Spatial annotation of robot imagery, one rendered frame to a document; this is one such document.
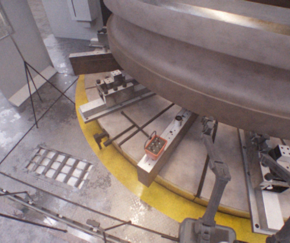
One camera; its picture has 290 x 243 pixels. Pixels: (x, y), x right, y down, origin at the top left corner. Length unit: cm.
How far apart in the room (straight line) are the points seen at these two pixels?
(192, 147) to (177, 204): 70
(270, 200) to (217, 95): 114
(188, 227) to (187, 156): 76
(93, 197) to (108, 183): 24
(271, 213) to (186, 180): 83
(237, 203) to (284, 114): 97
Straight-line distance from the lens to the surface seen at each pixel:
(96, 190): 227
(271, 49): 139
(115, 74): 233
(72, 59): 335
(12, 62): 390
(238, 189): 212
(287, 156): 190
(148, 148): 151
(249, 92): 169
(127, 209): 214
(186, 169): 200
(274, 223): 200
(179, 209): 217
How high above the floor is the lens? 208
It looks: 49 degrees down
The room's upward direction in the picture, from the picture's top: straight up
